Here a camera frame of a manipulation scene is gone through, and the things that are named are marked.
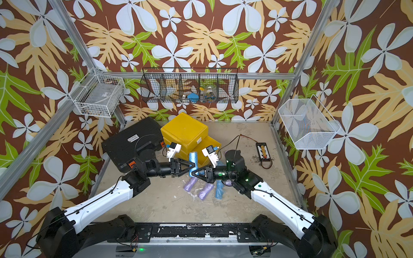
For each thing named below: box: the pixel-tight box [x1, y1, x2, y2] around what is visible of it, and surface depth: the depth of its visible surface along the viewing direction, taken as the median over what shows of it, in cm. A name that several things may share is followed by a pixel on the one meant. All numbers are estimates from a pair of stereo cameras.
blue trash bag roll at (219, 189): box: [215, 179, 224, 200], surface depth 86 cm
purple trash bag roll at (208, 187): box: [198, 182, 215, 201], surface depth 88 cm
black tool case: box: [102, 117, 165, 173], surface depth 101 cm
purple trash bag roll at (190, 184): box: [183, 176, 198, 193], surface depth 90 cm
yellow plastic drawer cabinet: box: [160, 112, 222, 168], surface depth 88 cm
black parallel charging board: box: [255, 142, 272, 162], surface depth 104 cm
